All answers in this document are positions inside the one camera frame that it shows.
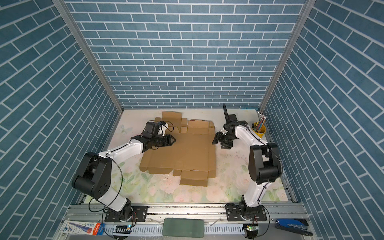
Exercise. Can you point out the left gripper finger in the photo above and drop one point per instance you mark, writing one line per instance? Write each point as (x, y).
(169, 139)
(167, 144)

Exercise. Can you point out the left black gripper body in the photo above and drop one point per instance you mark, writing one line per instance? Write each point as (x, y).
(157, 141)

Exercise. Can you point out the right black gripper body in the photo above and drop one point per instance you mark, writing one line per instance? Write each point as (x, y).
(225, 139)

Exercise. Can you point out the brown cardboard box sheet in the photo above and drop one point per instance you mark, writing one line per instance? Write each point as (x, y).
(192, 157)

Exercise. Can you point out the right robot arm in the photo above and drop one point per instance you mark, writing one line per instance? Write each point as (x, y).
(264, 168)

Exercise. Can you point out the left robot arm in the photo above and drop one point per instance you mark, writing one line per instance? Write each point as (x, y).
(94, 174)

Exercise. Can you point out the yellow pencil cup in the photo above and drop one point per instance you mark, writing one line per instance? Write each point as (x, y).
(263, 130)

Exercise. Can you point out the coloured pencils bundle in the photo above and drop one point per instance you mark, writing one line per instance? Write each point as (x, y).
(260, 123)

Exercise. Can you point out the green rectangular pad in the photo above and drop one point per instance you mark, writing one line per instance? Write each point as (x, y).
(189, 228)

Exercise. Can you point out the white printed package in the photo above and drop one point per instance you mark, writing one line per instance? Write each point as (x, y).
(82, 228)

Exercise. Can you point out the blue black pliers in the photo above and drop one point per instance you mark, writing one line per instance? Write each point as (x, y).
(297, 226)

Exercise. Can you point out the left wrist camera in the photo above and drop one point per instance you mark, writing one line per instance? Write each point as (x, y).
(154, 129)

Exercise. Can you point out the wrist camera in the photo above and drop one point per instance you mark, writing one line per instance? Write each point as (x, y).
(154, 129)
(230, 118)

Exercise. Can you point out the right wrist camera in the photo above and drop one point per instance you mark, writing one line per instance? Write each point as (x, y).
(230, 118)

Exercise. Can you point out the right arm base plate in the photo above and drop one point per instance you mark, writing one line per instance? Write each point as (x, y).
(237, 213)

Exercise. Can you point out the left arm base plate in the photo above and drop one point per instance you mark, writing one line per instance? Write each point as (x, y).
(129, 213)

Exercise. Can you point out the aluminium front rail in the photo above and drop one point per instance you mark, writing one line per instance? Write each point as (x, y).
(213, 214)

